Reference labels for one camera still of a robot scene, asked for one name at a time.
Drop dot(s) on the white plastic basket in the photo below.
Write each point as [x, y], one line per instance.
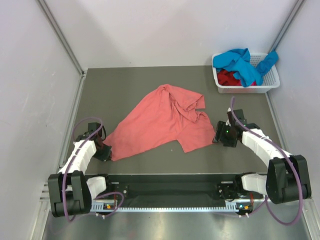
[270, 81]

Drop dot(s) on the red t shirt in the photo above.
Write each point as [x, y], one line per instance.
[231, 78]

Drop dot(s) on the slotted cable duct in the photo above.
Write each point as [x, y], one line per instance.
[227, 207]

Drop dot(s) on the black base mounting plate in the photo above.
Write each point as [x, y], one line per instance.
[175, 190]

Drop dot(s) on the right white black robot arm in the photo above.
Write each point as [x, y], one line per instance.
[287, 178]

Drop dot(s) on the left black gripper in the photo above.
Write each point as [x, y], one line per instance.
[106, 155]

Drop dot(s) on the left aluminium corner post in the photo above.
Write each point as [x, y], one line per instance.
[44, 7]

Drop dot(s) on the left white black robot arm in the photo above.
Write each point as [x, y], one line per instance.
[70, 192]

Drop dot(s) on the pink t shirt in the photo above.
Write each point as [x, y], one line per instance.
[168, 113]

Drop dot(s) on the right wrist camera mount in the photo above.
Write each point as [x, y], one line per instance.
[231, 119]

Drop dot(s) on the blue t shirt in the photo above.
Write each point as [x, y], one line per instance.
[238, 60]

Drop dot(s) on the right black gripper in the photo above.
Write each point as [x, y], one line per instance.
[219, 135]

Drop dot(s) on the right aluminium corner post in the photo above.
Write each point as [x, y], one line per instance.
[293, 13]

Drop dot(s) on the aluminium corner post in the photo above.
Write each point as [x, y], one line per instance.
[293, 13]
[44, 7]

